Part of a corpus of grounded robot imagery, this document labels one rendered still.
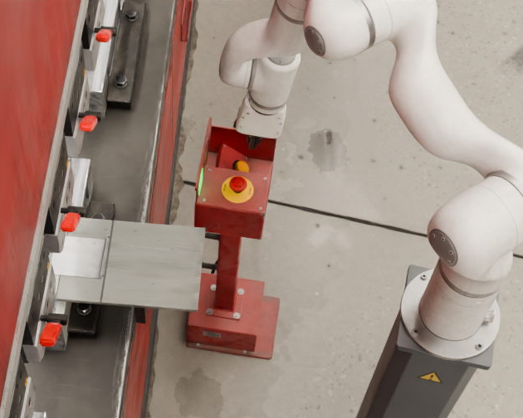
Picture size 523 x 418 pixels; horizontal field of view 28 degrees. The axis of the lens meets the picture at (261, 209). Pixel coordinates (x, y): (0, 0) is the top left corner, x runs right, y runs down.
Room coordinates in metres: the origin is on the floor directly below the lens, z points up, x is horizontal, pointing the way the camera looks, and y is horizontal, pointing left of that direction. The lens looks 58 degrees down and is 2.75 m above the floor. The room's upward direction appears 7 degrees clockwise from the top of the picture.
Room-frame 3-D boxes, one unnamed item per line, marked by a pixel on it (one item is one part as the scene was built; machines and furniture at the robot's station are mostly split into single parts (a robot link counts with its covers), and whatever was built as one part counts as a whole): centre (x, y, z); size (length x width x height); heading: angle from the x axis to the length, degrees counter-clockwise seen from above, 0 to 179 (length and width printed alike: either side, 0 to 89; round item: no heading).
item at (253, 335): (1.33, 0.04, 0.06); 0.25 x 0.20 x 0.12; 88
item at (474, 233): (0.90, -0.35, 1.30); 0.19 x 0.12 x 0.24; 131
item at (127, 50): (1.55, 0.35, 0.89); 0.30 x 0.05 x 0.03; 3
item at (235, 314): (1.33, 0.07, 0.13); 0.10 x 0.10 x 0.01; 88
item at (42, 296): (0.71, 0.36, 1.26); 0.15 x 0.09 x 0.17; 3
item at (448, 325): (0.92, -0.38, 1.09); 0.19 x 0.19 x 0.18
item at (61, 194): (0.91, 0.38, 1.26); 0.15 x 0.09 x 0.17; 3
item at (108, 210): (0.98, 0.32, 0.89); 0.30 x 0.05 x 0.03; 3
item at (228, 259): (1.33, 0.07, 0.39); 0.05 x 0.05 x 0.54; 88
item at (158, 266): (0.95, 0.23, 1.00); 0.26 x 0.18 x 0.01; 93
